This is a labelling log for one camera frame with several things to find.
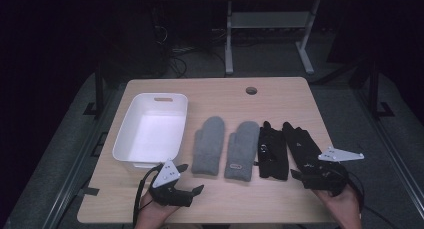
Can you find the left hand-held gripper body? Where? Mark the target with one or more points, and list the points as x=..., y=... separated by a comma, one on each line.
x=166, y=175

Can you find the white metal frame table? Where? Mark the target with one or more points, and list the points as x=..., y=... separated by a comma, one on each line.
x=270, y=19

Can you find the person's left hand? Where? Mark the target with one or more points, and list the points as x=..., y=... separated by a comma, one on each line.
x=151, y=214

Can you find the black tape strip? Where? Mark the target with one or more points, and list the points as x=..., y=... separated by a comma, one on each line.
x=89, y=191

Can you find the aluminium floor rail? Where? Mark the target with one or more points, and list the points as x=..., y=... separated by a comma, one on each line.
x=75, y=169
x=393, y=155

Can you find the black glove with side tag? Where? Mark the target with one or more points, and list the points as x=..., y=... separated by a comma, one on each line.
x=275, y=139

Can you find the grey mitten with label patch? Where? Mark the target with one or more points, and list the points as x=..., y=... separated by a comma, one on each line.
x=241, y=145

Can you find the black metal stand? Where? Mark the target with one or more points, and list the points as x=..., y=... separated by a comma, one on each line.
x=374, y=89
x=99, y=89

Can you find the white plastic bin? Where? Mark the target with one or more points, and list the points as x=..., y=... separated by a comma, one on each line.
x=150, y=135

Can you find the person's right hand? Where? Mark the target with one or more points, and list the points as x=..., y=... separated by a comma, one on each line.
x=345, y=210

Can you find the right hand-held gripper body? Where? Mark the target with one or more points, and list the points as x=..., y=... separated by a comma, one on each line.
x=328, y=179

